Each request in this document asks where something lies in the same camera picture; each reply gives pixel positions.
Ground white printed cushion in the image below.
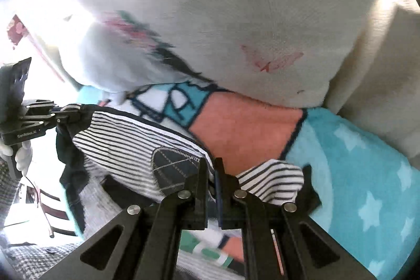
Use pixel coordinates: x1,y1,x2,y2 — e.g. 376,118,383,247
55,0,389,110

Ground beige sofa cushion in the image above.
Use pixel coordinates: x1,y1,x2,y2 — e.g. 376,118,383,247
324,0,420,164

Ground checked grey cloth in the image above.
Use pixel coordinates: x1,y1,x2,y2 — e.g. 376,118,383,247
0,234,86,280

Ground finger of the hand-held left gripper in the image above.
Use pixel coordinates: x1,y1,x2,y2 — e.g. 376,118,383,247
25,99,83,117
21,112,81,133

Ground printed teal star blanket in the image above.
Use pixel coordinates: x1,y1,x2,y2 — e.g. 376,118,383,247
64,79,420,280

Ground person's left hand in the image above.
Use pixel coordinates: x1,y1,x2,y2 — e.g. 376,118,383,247
0,139,34,173

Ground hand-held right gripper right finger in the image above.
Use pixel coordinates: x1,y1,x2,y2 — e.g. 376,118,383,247
214,157,379,280

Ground striped pants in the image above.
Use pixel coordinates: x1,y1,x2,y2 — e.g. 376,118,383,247
55,104,323,235

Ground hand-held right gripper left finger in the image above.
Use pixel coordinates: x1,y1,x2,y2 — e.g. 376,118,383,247
39,158,208,280

